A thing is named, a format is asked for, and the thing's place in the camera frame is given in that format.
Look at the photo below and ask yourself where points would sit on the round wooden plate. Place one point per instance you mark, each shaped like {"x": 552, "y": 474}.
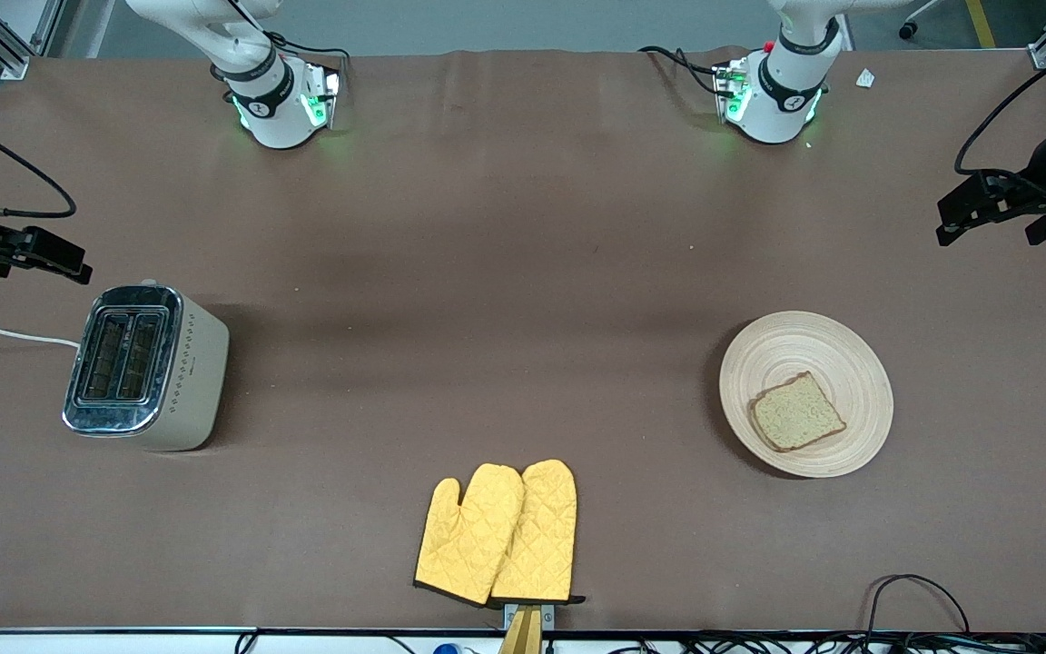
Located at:
{"x": 795, "y": 345}

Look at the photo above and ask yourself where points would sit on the slice of brown bread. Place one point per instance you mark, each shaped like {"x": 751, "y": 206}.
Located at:
{"x": 795, "y": 413}

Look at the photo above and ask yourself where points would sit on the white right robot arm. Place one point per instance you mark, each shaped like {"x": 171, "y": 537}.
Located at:
{"x": 273, "y": 118}

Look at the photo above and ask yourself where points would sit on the cream and chrome toaster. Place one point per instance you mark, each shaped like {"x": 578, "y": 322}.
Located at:
{"x": 187, "y": 381}

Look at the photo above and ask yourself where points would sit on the small white paper scrap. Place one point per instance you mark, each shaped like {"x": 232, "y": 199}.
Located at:
{"x": 865, "y": 78}

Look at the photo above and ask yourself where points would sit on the black chair caster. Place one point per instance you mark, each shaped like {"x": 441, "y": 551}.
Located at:
{"x": 907, "y": 30}

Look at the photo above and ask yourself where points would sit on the brown table cover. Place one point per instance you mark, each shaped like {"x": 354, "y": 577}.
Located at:
{"x": 523, "y": 227}

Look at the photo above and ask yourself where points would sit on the yellow quilted oven mitt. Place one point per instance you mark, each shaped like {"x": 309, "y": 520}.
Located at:
{"x": 468, "y": 545}
{"x": 541, "y": 536}

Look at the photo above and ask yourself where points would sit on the wooden stick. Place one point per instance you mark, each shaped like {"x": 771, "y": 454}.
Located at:
{"x": 523, "y": 640}

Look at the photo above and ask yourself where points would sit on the small grey metal bracket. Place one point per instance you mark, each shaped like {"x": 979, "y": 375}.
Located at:
{"x": 547, "y": 618}

